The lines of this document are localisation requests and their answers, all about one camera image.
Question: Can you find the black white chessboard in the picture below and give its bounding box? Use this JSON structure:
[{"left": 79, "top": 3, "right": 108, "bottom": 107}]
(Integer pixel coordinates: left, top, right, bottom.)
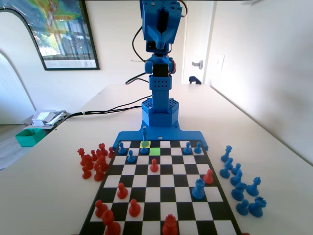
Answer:
[{"left": 78, "top": 139, "right": 243, "bottom": 235}]

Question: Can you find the black framed map poster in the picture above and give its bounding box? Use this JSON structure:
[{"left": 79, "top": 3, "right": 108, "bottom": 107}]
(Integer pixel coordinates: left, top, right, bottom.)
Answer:
[{"left": 0, "top": 0, "right": 101, "bottom": 71}]

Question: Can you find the black table cable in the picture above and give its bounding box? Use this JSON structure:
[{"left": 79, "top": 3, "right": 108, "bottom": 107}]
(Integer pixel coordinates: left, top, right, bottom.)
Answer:
[
  {"left": 55, "top": 105, "right": 144, "bottom": 125},
  {"left": 55, "top": 96, "right": 149, "bottom": 125}
]

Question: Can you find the green plastic box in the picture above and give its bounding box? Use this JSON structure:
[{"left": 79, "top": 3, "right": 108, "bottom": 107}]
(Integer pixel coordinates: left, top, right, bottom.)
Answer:
[{"left": 15, "top": 128, "right": 45, "bottom": 148}]

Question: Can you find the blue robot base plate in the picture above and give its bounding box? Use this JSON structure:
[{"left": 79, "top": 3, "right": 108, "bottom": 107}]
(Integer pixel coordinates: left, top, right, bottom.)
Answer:
[{"left": 116, "top": 123, "right": 209, "bottom": 151}]

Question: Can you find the red chess rook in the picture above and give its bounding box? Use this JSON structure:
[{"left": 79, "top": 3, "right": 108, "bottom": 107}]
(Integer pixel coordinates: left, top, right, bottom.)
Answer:
[{"left": 98, "top": 142, "right": 109, "bottom": 157}]

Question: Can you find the silver door handle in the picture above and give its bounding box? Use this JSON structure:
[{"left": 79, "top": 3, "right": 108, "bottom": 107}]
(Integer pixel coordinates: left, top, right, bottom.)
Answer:
[{"left": 191, "top": 59, "right": 204, "bottom": 71}]

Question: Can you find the white arched furniture panel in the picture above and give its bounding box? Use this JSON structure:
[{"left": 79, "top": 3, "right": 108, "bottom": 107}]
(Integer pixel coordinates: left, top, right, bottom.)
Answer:
[{"left": 0, "top": 8, "right": 47, "bottom": 126}]

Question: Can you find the cardboard box with papers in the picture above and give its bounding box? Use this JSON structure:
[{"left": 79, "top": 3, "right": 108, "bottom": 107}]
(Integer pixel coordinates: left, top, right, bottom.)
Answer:
[{"left": 23, "top": 109, "right": 68, "bottom": 131}]

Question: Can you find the white door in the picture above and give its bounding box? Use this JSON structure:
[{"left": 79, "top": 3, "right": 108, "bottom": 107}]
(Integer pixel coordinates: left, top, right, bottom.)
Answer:
[{"left": 181, "top": 0, "right": 216, "bottom": 85}]

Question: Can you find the red chess bishop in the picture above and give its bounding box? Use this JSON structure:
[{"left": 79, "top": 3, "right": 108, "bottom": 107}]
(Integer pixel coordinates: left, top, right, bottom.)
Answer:
[{"left": 101, "top": 209, "right": 122, "bottom": 235}]

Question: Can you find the blue chess bishop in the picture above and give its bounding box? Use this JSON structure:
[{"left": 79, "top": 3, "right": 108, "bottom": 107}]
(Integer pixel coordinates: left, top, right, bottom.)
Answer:
[
  {"left": 230, "top": 168, "right": 244, "bottom": 187},
  {"left": 219, "top": 158, "right": 234, "bottom": 179}
]

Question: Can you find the white light switch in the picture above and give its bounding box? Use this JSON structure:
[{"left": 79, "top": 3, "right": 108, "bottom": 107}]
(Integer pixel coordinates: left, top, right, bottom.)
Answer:
[{"left": 215, "top": 54, "right": 225, "bottom": 72}]

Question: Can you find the blue chess rook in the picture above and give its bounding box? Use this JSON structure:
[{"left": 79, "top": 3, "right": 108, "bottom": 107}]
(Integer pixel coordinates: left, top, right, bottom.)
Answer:
[
  {"left": 191, "top": 178, "right": 206, "bottom": 200},
  {"left": 248, "top": 196, "right": 268, "bottom": 218}
]

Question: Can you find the red piece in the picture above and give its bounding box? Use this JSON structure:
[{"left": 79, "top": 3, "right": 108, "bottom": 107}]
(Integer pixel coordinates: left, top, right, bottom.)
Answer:
[{"left": 161, "top": 214, "right": 179, "bottom": 235}]

